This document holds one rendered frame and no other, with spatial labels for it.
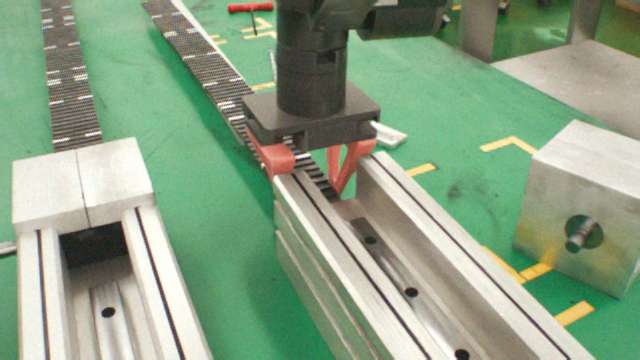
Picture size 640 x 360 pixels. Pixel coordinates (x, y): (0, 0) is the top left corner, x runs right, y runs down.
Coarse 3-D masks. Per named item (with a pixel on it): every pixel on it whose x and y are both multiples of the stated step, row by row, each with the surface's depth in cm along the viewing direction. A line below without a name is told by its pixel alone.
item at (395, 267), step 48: (288, 192) 45; (384, 192) 46; (288, 240) 47; (336, 240) 41; (384, 240) 47; (432, 240) 41; (336, 288) 40; (384, 288) 37; (432, 288) 42; (480, 288) 37; (336, 336) 41; (384, 336) 34; (432, 336) 34; (480, 336) 38; (528, 336) 33
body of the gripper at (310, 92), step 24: (288, 48) 46; (336, 48) 47; (288, 72) 47; (312, 72) 46; (336, 72) 47; (264, 96) 51; (288, 96) 48; (312, 96) 47; (336, 96) 48; (360, 96) 52; (264, 120) 48; (288, 120) 48; (312, 120) 48; (336, 120) 49; (360, 120) 51
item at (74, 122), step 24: (48, 0) 106; (48, 24) 95; (72, 24) 94; (48, 48) 85; (72, 48) 85; (48, 72) 78; (72, 72) 78; (72, 96) 71; (72, 120) 66; (96, 120) 66; (72, 144) 62; (96, 144) 62
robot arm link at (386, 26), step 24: (336, 0) 38; (360, 0) 39; (384, 0) 43; (408, 0) 44; (432, 0) 45; (312, 24) 41; (336, 24) 41; (360, 24) 42; (384, 24) 46; (408, 24) 47; (432, 24) 47
